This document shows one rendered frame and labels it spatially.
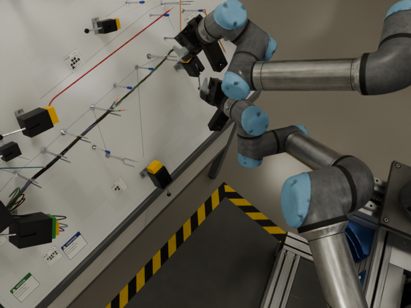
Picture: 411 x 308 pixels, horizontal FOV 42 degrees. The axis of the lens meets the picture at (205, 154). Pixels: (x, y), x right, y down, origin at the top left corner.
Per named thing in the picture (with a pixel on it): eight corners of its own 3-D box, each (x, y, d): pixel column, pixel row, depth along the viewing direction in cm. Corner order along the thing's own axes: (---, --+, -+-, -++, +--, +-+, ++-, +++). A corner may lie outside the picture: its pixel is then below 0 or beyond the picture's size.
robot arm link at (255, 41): (253, 79, 144) (222, 55, 140) (265, 49, 149) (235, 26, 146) (271, 67, 137) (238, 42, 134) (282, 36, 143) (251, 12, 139)
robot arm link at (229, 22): (243, 34, 134) (216, 14, 131) (223, 46, 144) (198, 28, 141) (255, 10, 137) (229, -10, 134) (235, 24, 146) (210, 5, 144)
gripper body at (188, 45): (187, 22, 159) (203, 8, 148) (207, 43, 161) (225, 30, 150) (172, 39, 156) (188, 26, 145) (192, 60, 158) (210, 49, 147)
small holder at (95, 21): (73, 22, 146) (87, 22, 141) (101, 16, 151) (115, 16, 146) (77, 39, 148) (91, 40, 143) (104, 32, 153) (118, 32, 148)
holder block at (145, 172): (152, 195, 177) (171, 203, 170) (136, 168, 170) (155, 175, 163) (161, 186, 179) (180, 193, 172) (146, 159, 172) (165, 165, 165)
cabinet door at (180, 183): (227, 145, 243) (246, 98, 209) (146, 228, 219) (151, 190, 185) (223, 142, 244) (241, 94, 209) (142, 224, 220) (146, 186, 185)
